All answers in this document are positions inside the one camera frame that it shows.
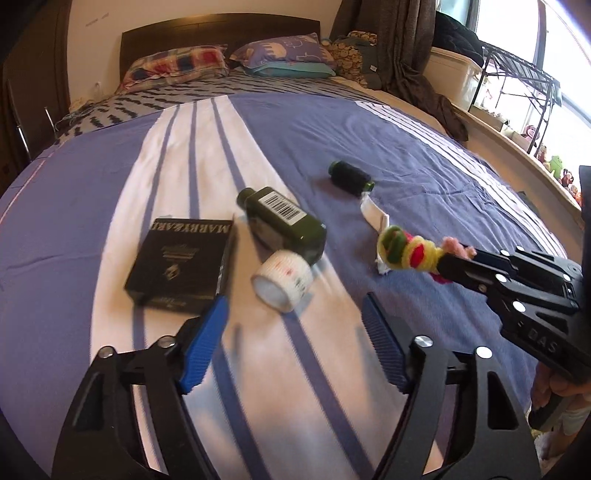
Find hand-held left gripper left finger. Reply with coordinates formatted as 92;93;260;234
52;295;230;480

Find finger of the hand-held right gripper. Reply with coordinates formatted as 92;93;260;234
438;256;509;293
470;248;517;274

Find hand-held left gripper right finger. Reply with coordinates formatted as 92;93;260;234
362;292;542;480

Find colourful knitted toy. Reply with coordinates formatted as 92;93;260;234
376;224;477;284

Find white tape roll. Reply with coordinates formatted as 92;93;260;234
250;249;314;314

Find person's right hand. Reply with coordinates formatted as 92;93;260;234
530;360;591;437

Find black printed box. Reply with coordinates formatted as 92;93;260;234
123;217;238;316

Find white paper strip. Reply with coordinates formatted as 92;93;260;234
359;193;390;232

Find row of windowsill figurines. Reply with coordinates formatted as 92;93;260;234
480;92;588;209

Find small dark green bottle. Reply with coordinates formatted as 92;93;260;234
328;160;376;194

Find blue white striped bedspread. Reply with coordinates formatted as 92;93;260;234
0;95;570;480

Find black metal rack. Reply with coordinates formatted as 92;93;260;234
467;41;565;154

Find white storage box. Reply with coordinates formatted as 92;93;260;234
424;46;486;112

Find black jacket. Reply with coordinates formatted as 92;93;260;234
433;11;486;57

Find grey cushion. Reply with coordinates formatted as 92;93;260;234
360;43;387;89

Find window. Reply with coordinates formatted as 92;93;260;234
462;0;591;185

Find brown curtain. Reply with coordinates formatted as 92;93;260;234
329;0;470;142

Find grey zebra striped sheet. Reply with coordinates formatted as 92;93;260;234
54;75;403;145

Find brown patterned plush cushion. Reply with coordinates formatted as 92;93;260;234
322;30;378;86

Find teal pillow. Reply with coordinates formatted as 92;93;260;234
243;62;337;79

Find plaid pillow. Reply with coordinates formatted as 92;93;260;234
119;44;230;94

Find dark chair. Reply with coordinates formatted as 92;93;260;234
4;78;57;163

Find purple elephant print pillow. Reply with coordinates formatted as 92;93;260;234
229;32;337;68

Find dark wooden headboard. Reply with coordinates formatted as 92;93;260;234
119;17;322;89

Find dark wooden wardrobe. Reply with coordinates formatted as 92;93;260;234
0;0;73;185

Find nightstand cables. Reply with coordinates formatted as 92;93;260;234
68;93;109;118

